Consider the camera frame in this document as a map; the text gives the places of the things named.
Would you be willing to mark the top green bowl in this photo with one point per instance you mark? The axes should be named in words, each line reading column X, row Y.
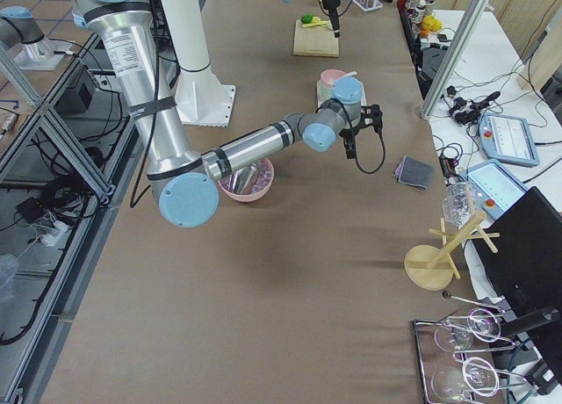
column 324, row 91

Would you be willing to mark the cream serving tray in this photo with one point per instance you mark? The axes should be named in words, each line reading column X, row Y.
column 363, row 98

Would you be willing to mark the teach pendant tablet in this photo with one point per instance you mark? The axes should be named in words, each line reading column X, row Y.
column 507, row 139
column 497, row 187

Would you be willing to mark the grey folded cloth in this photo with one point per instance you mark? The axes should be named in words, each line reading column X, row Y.
column 414, row 173

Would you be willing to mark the wooden mug tree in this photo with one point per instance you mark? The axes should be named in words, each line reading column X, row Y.
column 432, row 268

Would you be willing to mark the wine glass rack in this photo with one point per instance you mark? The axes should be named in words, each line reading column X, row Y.
column 474, row 357

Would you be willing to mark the bamboo cutting board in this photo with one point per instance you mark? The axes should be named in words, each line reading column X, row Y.
column 315, row 40

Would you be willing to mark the aluminium frame post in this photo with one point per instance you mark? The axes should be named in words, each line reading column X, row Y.
column 463, row 34

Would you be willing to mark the yellow plastic spoon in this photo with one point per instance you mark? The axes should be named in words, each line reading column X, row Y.
column 317, row 23

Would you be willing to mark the black monitor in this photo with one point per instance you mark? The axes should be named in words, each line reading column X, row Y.
column 526, row 269

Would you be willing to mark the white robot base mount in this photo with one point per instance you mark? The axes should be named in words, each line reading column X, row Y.
column 201, row 98

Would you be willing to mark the large pink ice bowl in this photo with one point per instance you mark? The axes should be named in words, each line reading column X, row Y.
column 263, row 183

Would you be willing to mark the green lime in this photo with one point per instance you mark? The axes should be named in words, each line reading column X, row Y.
column 306, row 18

